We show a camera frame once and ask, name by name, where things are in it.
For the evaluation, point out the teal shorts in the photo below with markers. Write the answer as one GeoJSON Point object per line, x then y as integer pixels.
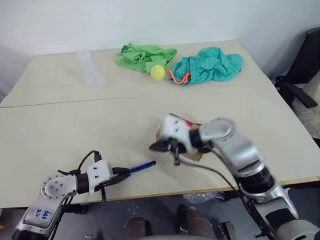
{"type": "Point", "coordinates": [212, 67]}

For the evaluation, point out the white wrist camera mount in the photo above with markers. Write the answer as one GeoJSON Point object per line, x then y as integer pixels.
{"type": "Point", "coordinates": [98, 172]}
{"type": "Point", "coordinates": [172, 127]}

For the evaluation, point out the brown cardboard box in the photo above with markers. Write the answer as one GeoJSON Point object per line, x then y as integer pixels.
{"type": "Point", "coordinates": [195, 156]}

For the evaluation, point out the dark brown rounded shape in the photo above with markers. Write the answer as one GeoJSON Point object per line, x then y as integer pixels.
{"type": "Point", "coordinates": [195, 220]}
{"type": "Point", "coordinates": [137, 226]}

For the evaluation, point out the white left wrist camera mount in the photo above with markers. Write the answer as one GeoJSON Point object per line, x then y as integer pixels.
{"type": "Point", "coordinates": [98, 172]}

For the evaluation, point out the blue pen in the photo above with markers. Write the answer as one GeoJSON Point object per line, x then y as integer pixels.
{"type": "Point", "coordinates": [142, 166]}

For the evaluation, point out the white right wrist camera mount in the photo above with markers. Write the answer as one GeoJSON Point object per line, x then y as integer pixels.
{"type": "Point", "coordinates": [172, 127]}

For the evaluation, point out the black office chair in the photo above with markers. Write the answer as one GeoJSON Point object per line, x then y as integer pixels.
{"type": "Point", "coordinates": [297, 92]}

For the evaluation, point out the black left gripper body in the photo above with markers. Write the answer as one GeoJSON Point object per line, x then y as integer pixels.
{"type": "Point", "coordinates": [113, 175]}

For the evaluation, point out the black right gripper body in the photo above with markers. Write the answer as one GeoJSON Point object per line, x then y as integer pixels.
{"type": "Point", "coordinates": [181, 147]}

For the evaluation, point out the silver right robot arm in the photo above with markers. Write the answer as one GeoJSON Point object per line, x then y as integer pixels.
{"type": "Point", "coordinates": [237, 147]}

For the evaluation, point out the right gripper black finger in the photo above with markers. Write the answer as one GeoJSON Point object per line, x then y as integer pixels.
{"type": "Point", "coordinates": [162, 143]}
{"type": "Point", "coordinates": [161, 149]}

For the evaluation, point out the yellow tennis ball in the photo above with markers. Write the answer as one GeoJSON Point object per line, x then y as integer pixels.
{"type": "Point", "coordinates": [157, 72]}

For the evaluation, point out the clear plastic bag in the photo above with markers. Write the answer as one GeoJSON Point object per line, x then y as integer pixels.
{"type": "Point", "coordinates": [200, 197]}

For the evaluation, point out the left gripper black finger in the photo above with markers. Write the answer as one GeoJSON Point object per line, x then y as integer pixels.
{"type": "Point", "coordinates": [125, 171]}
{"type": "Point", "coordinates": [120, 179]}

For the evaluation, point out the tall clear plastic cup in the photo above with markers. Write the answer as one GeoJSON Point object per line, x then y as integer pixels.
{"type": "Point", "coordinates": [88, 72]}

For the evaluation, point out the light green cloth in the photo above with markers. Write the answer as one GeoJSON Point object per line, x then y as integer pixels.
{"type": "Point", "coordinates": [140, 56]}

